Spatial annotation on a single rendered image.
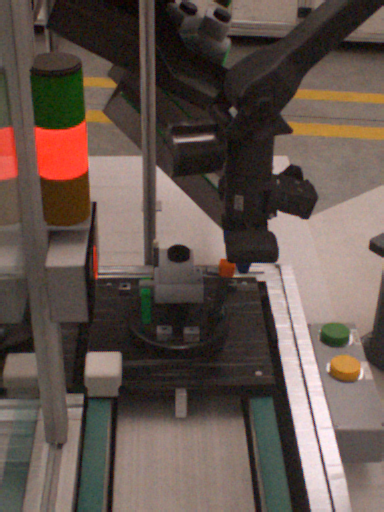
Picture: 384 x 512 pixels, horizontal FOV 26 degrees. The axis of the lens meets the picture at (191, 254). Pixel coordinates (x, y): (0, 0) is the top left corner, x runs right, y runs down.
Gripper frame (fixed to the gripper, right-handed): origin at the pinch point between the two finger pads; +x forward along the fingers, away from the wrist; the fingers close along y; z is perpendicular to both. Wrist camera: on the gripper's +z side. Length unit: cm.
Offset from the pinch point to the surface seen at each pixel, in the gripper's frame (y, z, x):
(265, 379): -11.1, 2.3, 12.3
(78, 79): -20.4, -17.8, -31.1
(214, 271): -0.6, -3.9, 2.9
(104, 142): 263, -38, 109
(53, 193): -21.6, -20.7, -20.4
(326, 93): 324, 76, 110
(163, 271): -2.4, -10.5, 1.6
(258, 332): -1.6, 2.4, 12.3
